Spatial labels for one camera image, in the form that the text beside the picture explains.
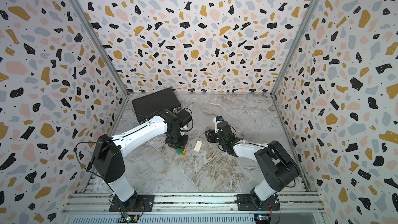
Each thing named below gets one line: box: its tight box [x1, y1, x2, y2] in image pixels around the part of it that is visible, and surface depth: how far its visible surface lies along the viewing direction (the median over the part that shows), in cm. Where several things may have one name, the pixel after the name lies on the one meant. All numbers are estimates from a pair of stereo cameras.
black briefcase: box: [131, 87, 182, 124], surface depth 113 cm
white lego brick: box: [193, 140, 203, 153], surface depth 94 cm
